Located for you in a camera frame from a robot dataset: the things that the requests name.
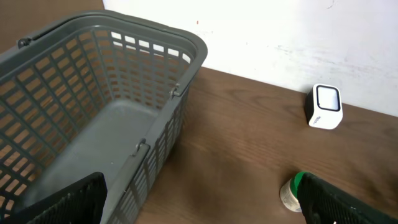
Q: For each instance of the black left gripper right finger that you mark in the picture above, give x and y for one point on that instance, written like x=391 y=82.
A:
x=323 y=203

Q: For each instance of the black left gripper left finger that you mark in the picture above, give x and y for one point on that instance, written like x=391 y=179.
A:
x=81 y=202

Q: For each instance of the green lid jar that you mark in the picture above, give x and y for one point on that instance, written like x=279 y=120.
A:
x=288 y=193

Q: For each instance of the white barcode scanner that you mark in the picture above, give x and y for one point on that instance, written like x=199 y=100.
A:
x=323 y=107

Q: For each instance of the grey plastic basket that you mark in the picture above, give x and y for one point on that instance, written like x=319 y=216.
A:
x=98 y=91

